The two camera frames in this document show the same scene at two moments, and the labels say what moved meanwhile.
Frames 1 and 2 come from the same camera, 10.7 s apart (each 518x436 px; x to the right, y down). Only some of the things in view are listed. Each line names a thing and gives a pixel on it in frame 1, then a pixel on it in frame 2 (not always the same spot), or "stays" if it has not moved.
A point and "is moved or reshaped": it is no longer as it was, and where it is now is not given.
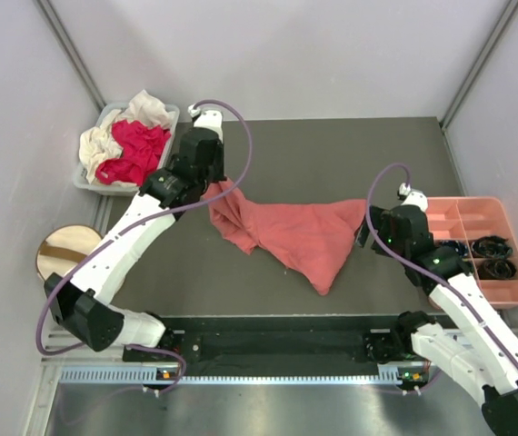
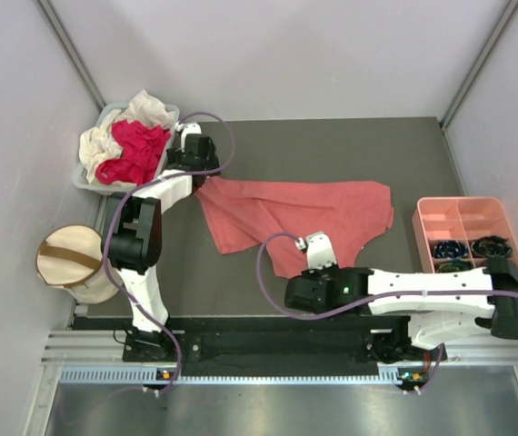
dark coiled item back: x=492 y=246 stays
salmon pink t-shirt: x=313 y=239 is moved or reshaped
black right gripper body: x=382 y=224 to x=326 y=272
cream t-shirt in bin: x=99 y=143 stays
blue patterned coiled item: x=460 y=248 stays
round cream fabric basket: x=64 y=248 stays
